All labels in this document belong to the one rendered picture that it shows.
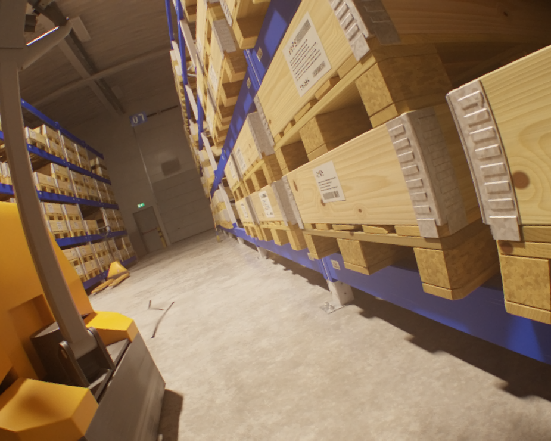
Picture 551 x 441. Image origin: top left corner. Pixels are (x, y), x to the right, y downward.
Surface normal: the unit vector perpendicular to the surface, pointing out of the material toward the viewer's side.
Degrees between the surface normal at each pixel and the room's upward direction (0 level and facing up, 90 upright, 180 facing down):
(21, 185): 90
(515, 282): 90
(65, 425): 90
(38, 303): 90
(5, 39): 106
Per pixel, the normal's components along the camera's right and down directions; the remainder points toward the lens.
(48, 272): 0.82, -0.25
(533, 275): -0.92, 0.34
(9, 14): 0.88, 0.02
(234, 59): 0.22, 0.00
